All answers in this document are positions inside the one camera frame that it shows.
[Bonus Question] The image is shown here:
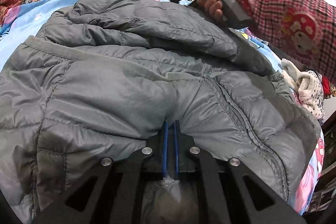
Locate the grey quilted down jacket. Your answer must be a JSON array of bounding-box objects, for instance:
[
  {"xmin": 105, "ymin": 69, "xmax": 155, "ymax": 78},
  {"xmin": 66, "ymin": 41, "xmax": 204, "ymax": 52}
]
[{"xmin": 1, "ymin": 0, "xmax": 321, "ymax": 223}]

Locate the red plaid sleeve forearm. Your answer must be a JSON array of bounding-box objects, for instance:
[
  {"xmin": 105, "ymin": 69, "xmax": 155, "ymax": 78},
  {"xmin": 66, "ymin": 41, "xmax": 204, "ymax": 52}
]
[{"xmin": 241, "ymin": 0, "xmax": 335, "ymax": 83}]

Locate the white dotted fleece garment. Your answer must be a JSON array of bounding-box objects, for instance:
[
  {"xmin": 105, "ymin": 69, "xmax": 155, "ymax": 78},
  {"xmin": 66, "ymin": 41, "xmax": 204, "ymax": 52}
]
[{"xmin": 281, "ymin": 59, "xmax": 325, "ymax": 120}]

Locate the light blue cartoon bedsheet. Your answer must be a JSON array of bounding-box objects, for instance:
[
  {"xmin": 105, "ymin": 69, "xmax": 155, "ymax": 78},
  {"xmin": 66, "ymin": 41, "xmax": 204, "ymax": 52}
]
[{"xmin": 1, "ymin": 0, "xmax": 325, "ymax": 215}]

